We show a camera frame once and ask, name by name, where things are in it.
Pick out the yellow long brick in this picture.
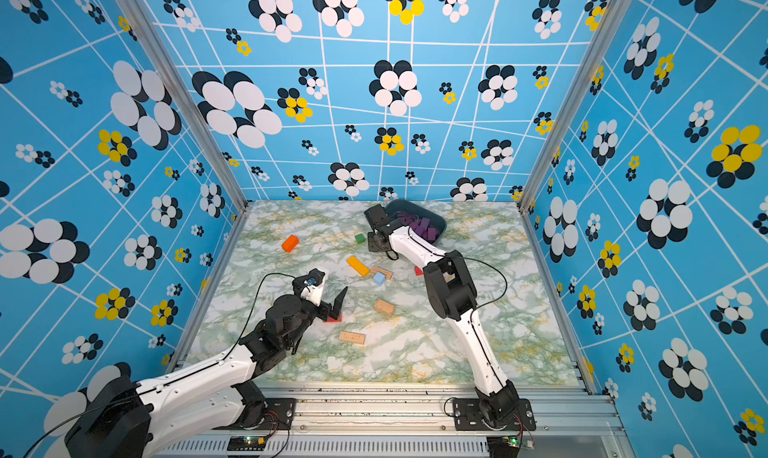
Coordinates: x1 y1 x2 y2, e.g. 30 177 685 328
346 256 370 277

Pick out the natural wood square brick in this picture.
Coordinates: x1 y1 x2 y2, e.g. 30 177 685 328
374 300 396 317

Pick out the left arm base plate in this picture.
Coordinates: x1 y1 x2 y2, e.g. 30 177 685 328
217 397 297 431

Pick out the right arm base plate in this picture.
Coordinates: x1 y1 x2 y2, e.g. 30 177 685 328
449 398 537 432

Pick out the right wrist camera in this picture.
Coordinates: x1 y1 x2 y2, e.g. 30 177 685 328
364 204 391 231

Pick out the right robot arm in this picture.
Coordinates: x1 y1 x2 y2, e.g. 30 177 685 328
368 226 519 429

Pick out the engraved natural wood brick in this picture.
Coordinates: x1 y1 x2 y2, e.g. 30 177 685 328
371 266 393 280

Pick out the natural wood brick front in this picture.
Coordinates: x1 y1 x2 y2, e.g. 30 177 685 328
339 331 366 345

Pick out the dark teal storage bin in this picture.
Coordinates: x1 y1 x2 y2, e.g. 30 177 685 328
385 199 447 244

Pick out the aluminium front rail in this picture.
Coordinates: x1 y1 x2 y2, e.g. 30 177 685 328
149 386 635 457

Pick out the orange brick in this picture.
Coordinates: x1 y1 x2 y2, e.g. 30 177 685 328
281 235 300 253

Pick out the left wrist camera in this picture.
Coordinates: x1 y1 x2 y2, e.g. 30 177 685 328
301 269 326 307

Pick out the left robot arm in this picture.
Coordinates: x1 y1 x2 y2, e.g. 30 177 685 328
63 269 345 457

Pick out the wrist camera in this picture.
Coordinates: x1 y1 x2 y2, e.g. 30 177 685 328
364 204 391 231
301 269 326 307

